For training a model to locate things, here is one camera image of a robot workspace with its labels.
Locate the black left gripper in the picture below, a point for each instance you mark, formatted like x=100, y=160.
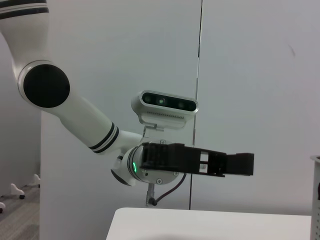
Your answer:
x=175, y=157

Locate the green perforated storage box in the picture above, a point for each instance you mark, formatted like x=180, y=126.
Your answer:
x=315, y=200

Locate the white partition panel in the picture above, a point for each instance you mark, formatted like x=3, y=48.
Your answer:
x=250, y=75
x=112, y=50

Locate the white partition foot with caster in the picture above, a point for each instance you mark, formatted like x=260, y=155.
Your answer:
x=17, y=190
x=36, y=180
x=2, y=207

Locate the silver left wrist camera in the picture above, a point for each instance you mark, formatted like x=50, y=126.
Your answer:
x=165, y=102

